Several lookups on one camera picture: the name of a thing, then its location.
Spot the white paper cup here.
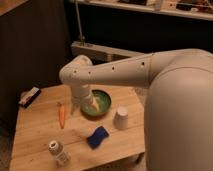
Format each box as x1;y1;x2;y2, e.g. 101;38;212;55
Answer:
113;106;128;130

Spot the blue sponge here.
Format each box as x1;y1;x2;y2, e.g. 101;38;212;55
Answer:
87;126;109;149

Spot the background shelf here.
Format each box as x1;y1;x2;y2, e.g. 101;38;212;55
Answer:
68;0;213;22

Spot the wooden table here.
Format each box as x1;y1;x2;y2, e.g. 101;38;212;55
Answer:
10;85;145;171

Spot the green ceramic bowl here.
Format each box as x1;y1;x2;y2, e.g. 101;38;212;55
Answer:
81;89;111;117

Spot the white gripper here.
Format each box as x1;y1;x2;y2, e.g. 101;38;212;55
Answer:
70;85;100;115

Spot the orange carrot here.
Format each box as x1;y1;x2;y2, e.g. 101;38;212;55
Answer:
58;103;65;129

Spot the white plastic bottle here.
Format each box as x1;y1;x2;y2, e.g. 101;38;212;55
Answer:
48;140;70;166

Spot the metal vertical pole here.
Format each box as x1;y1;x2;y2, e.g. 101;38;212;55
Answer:
74;0;85;45

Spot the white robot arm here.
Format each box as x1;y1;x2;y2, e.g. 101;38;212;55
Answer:
59;49;213;171

